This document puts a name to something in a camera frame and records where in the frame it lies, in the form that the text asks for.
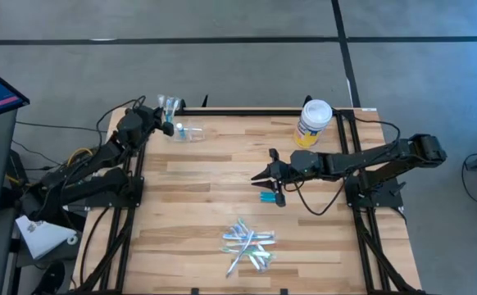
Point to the yellow disinfecting wipes canister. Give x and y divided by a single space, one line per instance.
316 114

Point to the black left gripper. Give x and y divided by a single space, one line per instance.
154 116

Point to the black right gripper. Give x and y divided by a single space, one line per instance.
281 176

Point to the white printed paper sheet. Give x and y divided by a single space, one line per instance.
42 237

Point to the black floor object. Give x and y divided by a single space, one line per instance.
52 276

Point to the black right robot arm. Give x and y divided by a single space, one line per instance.
365 162

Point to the white tape roll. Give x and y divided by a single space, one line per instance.
69 239

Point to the small teal tube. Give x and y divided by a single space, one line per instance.
267 197

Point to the clear plastic cup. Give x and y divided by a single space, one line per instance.
193 133

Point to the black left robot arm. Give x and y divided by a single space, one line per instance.
99 155

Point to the white label sticker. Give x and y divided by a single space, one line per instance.
369 109

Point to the blue toothbrush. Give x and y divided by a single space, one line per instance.
168 110
246 237

